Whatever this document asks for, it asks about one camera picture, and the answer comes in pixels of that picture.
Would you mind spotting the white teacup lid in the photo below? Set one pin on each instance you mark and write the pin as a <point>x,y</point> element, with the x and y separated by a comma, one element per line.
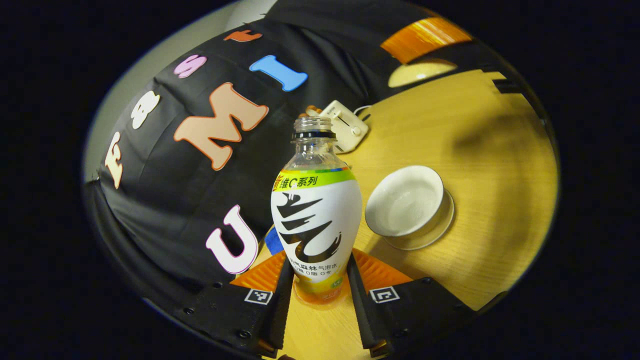
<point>420,72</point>

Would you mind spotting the white toaster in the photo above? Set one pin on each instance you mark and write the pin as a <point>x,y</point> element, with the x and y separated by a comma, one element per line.
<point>345,127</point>

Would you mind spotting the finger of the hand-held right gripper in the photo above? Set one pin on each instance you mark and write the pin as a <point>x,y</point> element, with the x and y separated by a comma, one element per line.
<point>425,40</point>

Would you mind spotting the white teacup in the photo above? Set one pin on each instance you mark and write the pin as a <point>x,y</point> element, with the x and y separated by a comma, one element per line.
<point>405,200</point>

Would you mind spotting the black backdrop cloth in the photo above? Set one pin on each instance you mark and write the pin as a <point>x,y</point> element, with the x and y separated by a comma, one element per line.
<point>150,210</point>

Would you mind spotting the toast slice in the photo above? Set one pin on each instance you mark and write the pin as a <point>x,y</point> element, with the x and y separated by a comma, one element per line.
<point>314,109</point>

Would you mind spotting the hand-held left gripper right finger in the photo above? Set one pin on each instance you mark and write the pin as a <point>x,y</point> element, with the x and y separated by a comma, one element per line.
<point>357,305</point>

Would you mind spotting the labelled plastic water bottle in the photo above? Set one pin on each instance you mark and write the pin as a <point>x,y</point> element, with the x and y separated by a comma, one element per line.
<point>315,215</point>

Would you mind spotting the white saucer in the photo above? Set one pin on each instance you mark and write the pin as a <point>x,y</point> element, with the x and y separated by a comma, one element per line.
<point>442,227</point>

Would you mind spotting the folded blue towel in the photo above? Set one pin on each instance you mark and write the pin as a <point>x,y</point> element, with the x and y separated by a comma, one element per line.
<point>273,242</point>

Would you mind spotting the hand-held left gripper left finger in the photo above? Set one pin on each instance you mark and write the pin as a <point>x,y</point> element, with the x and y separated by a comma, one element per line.
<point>282,305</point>

